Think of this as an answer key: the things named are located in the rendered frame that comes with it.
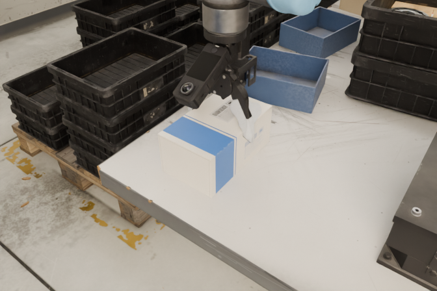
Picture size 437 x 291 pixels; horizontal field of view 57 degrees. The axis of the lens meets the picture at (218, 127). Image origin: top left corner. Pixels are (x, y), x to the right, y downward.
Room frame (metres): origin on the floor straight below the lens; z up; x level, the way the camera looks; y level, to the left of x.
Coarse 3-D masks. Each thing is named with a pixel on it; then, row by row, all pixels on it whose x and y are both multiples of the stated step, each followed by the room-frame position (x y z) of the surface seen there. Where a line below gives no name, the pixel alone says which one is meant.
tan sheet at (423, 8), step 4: (396, 4) 1.11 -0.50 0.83; (400, 4) 1.11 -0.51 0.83; (404, 4) 1.11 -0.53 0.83; (408, 4) 1.11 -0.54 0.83; (412, 4) 1.11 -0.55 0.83; (416, 8) 1.08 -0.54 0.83; (420, 8) 1.08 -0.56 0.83; (424, 8) 1.08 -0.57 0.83; (428, 8) 1.08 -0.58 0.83; (432, 8) 1.08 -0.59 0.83; (436, 8) 1.08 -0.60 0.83; (428, 12) 1.05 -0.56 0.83; (436, 12) 1.05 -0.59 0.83; (432, 16) 1.02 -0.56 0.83; (436, 16) 1.02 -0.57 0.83
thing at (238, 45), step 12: (204, 36) 0.62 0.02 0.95; (216, 36) 0.60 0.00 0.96; (228, 36) 0.59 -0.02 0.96; (240, 36) 0.60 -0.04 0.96; (228, 48) 0.61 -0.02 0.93; (240, 48) 0.64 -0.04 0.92; (240, 60) 0.63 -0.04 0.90; (252, 60) 0.64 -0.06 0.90; (228, 72) 0.59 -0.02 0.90; (240, 72) 0.61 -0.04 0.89; (216, 84) 0.60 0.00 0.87; (228, 84) 0.59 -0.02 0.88
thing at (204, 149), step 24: (216, 96) 0.69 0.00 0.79; (192, 120) 0.61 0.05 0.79; (216, 120) 0.61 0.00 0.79; (264, 120) 0.63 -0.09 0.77; (168, 144) 0.55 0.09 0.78; (192, 144) 0.54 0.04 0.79; (216, 144) 0.54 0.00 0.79; (240, 144) 0.57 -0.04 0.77; (264, 144) 0.64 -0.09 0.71; (168, 168) 0.55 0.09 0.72; (192, 168) 0.52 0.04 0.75; (216, 168) 0.51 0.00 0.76; (240, 168) 0.57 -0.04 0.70; (216, 192) 0.51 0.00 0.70
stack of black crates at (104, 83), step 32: (128, 32) 1.49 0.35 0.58; (64, 64) 1.24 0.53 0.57; (96, 64) 1.35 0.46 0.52; (128, 64) 1.40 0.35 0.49; (160, 64) 1.22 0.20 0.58; (64, 96) 1.17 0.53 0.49; (96, 96) 1.07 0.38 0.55; (128, 96) 1.11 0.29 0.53; (160, 96) 1.21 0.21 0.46; (96, 128) 1.09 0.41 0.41; (128, 128) 1.08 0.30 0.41; (96, 160) 1.10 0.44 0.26
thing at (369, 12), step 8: (368, 0) 0.86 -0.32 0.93; (368, 8) 0.81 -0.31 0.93; (376, 8) 0.81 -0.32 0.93; (384, 8) 0.81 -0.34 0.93; (368, 16) 0.81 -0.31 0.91; (376, 16) 0.80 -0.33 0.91; (384, 16) 0.79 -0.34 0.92; (392, 16) 0.79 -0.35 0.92; (400, 16) 0.78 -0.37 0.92; (408, 16) 0.77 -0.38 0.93; (416, 16) 0.76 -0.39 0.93; (424, 16) 0.76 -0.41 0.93; (400, 24) 0.78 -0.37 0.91; (408, 24) 0.77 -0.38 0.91; (416, 24) 0.76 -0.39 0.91; (424, 24) 0.75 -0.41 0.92; (432, 24) 0.75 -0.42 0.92
